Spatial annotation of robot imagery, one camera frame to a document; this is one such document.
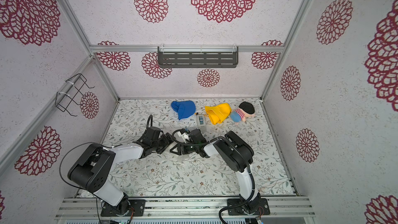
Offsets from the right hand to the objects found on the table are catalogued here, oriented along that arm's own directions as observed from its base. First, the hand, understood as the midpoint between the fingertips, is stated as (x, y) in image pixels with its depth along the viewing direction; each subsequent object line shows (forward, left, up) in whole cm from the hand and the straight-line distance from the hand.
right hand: (173, 150), depth 90 cm
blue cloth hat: (+32, -5, +1) cm, 32 cm away
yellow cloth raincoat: (+24, -27, +5) cm, 36 cm away
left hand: (+6, 0, 0) cm, 6 cm away
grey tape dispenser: (+22, -16, +1) cm, 27 cm away
